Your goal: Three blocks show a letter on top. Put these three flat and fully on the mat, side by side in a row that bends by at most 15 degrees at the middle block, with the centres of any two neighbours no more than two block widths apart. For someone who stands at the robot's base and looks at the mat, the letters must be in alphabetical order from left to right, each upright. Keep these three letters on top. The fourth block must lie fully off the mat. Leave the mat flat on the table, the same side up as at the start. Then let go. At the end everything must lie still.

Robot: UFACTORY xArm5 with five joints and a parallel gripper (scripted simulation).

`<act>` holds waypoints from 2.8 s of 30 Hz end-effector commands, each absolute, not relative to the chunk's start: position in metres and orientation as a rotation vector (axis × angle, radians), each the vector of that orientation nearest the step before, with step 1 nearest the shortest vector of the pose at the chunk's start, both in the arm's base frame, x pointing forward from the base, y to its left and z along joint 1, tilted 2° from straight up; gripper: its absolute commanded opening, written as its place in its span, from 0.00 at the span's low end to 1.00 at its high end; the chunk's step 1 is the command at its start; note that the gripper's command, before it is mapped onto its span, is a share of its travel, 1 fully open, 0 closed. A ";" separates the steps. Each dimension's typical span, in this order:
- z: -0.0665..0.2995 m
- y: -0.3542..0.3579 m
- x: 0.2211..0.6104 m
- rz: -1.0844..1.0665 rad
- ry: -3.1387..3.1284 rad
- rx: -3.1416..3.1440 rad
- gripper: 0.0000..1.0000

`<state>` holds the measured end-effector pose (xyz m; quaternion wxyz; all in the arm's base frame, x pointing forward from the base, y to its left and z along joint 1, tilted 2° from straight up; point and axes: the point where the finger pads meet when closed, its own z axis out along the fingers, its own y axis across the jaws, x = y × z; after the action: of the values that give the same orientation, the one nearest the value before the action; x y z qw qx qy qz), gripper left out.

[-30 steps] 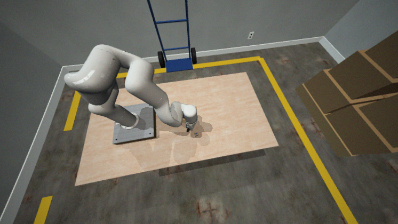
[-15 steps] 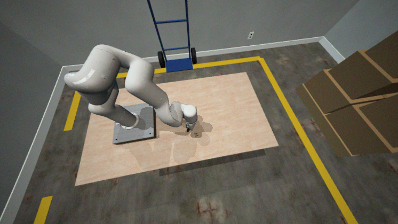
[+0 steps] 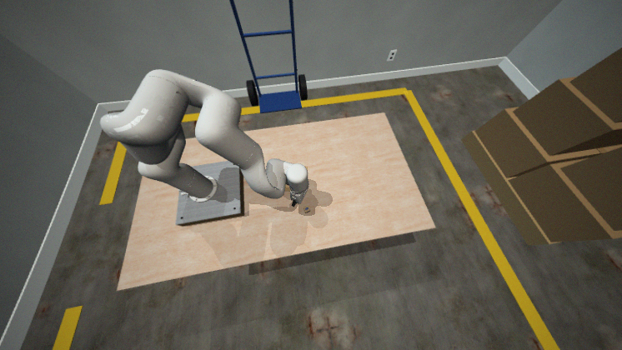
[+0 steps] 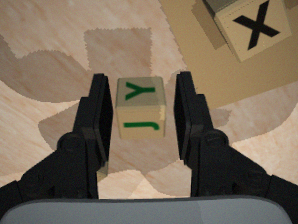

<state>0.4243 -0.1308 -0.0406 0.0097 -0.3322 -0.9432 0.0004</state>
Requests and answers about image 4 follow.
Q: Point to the tan flat mat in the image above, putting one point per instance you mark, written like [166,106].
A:
[214,69]

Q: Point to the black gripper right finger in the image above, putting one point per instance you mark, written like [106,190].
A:
[217,168]

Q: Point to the beige letter block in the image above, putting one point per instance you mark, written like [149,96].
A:
[103,172]
[141,107]
[250,26]

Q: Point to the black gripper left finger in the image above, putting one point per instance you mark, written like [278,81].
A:
[71,170]

